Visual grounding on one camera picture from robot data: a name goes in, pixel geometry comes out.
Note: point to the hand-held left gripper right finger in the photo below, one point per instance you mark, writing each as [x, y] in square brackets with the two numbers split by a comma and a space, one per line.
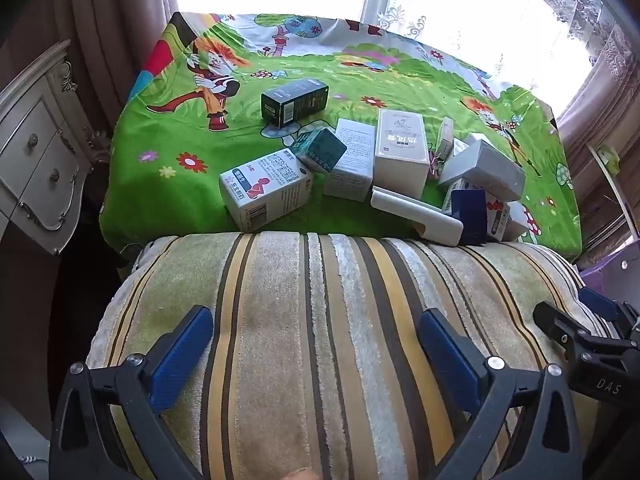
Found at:
[450, 355]

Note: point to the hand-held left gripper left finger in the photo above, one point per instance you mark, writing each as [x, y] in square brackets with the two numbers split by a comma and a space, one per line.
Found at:
[175, 360]

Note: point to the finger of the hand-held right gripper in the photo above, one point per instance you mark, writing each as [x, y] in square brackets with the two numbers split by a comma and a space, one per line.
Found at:
[560, 322]
[597, 302]

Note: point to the purple storage box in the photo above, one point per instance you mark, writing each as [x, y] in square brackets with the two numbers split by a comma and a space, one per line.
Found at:
[615, 270]

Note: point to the small white box red print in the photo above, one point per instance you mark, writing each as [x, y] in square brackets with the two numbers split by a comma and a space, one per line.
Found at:
[505, 220]

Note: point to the grey box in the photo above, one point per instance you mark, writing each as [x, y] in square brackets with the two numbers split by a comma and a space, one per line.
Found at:
[487, 170]

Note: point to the white box with red figure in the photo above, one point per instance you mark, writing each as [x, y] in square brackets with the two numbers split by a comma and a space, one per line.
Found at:
[260, 195]

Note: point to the tall beige carton box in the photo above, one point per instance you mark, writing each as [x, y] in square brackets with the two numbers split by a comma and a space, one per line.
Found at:
[402, 155]

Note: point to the white box with text panel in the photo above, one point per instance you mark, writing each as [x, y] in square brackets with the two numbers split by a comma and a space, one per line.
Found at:
[350, 160]

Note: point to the teal patterned box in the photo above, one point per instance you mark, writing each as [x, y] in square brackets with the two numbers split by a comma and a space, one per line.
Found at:
[320, 152]

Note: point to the black carton box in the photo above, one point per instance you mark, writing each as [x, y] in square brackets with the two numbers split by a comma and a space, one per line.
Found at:
[295, 100]

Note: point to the white curved shelf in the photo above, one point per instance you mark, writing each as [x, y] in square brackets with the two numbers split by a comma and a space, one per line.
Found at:
[625, 200]

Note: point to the striped plush blanket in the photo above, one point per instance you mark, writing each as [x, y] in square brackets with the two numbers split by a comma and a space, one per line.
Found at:
[320, 335]

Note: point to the dark blue box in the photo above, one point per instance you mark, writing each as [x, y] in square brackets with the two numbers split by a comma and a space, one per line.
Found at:
[470, 215]

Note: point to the long white box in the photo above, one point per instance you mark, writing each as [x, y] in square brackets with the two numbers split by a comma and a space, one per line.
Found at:
[420, 215]

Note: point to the green packet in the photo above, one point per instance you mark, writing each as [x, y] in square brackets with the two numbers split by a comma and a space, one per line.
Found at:
[608, 157]

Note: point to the green cartoon printed bed sheet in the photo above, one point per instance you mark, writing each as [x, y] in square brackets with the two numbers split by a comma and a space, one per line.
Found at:
[165, 200]

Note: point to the pink drape curtain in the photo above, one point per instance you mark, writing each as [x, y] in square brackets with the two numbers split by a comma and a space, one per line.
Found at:
[595, 95]
[115, 35]

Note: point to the narrow beige box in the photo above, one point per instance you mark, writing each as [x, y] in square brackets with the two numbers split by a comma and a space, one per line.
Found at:
[444, 135]

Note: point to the white carved dresser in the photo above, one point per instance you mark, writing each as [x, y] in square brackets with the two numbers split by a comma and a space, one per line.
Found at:
[40, 160]

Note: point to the white lace curtain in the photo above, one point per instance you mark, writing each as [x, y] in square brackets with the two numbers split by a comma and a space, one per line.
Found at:
[575, 10]

